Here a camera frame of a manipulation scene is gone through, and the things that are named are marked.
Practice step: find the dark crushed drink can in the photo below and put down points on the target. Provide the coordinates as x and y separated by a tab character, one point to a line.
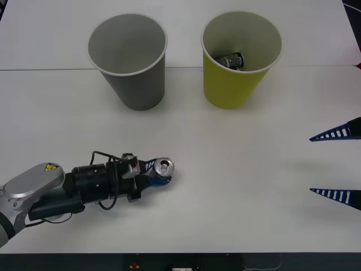
232	60

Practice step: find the silver drink can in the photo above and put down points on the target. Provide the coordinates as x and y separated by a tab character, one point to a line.
164	167

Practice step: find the grey plastic bin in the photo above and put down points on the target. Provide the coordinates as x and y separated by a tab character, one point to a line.
135	84

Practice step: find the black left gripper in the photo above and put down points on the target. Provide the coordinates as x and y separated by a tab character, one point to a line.
119	187

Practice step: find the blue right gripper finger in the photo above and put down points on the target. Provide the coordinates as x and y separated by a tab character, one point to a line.
354	199
354	130

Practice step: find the red round button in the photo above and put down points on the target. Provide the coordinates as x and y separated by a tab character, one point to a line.
134	265

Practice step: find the silver and black left arm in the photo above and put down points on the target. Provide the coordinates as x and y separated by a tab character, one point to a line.
28	187

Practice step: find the yellow-green plastic bin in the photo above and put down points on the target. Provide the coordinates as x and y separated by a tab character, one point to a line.
225	87

